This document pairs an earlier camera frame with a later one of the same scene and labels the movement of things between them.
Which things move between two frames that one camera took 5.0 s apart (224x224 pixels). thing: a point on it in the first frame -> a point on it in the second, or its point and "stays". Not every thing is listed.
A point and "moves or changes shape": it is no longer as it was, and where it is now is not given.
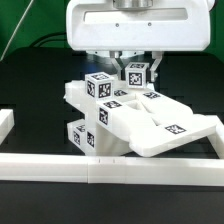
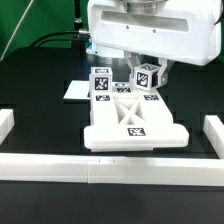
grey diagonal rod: (16, 30) stays
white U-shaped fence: (113, 170) stays
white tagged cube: (99, 85) moves or changes shape
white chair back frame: (160, 123) -> (130, 120)
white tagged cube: (136, 75) moves or changes shape
